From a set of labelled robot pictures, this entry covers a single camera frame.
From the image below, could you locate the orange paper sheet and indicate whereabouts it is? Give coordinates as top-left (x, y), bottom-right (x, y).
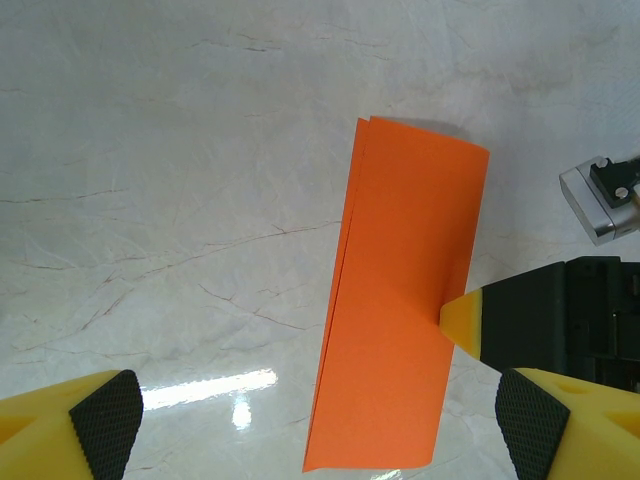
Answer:
top-left (302, 116), bottom-right (491, 474)

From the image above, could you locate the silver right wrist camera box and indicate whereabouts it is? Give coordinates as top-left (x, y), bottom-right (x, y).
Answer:
top-left (558, 154), bottom-right (640, 246)

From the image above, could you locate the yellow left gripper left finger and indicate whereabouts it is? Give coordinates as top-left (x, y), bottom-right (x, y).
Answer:
top-left (0, 369), bottom-right (145, 480)

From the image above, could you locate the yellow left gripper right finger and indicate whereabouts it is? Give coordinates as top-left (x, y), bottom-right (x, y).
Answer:
top-left (494, 367), bottom-right (640, 480)

